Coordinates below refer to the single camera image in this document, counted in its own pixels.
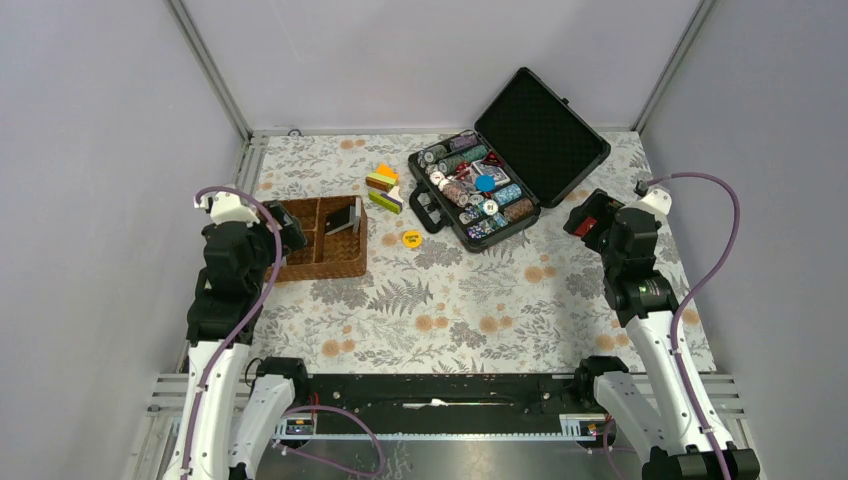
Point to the black poker chip case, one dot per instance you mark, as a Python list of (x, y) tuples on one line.
[(544, 146)]

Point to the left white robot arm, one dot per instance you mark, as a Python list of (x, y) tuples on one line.
[(243, 253)]

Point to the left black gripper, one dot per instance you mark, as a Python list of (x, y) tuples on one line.
[(290, 233)]

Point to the orange brown toy block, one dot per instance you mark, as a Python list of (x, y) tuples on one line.
[(382, 179)]

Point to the playing card deck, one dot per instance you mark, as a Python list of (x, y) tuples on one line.
[(496, 171)]

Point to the yellow big blind button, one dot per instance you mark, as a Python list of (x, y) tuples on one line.
[(412, 239)]

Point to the floral tablecloth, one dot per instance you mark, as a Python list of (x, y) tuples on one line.
[(532, 303)]

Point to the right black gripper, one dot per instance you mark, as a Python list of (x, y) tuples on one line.
[(598, 205)]

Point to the green purple toy block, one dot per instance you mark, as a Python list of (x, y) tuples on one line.
[(390, 200)]

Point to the blue dealer chip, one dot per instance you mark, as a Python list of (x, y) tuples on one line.
[(485, 183)]

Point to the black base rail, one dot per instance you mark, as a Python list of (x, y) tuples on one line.
[(419, 405)]

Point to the brown wicker basket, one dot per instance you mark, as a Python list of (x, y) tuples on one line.
[(341, 255)]

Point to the red card holder wallet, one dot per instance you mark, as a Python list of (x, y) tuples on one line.
[(585, 226)]

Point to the black VIP card stack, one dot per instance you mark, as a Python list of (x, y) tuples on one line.
[(348, 217)]

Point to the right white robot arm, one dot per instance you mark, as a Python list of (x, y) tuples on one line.
[(680, 434)]

